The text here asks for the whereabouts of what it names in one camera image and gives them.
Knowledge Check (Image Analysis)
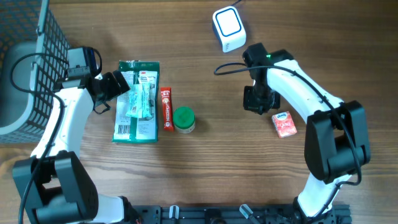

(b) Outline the teal snack bar wrapper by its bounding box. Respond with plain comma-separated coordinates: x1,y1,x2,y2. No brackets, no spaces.
126,83,153,119

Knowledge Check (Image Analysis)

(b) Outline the black right camera cable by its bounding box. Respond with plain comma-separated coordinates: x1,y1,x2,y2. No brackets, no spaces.
213,62,363,215

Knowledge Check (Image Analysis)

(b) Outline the red Nescafe coffee stick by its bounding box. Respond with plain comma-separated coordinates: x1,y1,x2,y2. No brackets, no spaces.
160,87,174,131

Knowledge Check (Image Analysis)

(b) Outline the white barcode scanner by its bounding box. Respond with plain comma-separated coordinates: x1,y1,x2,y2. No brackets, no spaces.
212,6,246,53

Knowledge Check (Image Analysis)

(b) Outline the green lid round container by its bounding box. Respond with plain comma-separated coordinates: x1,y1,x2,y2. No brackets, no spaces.
173,106,195,134

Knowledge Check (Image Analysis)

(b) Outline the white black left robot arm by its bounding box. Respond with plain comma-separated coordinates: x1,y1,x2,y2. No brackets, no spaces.
12,70,136,223

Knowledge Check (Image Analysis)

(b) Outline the black camera cable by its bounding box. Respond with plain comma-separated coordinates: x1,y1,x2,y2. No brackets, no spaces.
213,62,363,215
9,52,70,224

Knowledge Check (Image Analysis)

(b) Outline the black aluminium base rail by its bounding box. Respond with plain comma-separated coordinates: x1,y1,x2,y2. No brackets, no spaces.
124,203,353,224

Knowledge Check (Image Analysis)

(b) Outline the red white juice carton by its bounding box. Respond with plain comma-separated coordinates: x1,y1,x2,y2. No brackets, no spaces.
272,111,297,138

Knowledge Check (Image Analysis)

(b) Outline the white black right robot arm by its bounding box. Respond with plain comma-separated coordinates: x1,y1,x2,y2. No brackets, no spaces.
243,44,371,223

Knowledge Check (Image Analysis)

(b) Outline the black left camera cable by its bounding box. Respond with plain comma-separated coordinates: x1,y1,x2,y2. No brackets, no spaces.
9,52,70,224

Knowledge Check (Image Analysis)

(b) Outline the grey plastic mesh basket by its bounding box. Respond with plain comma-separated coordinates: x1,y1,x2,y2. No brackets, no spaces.
1,0,70,144

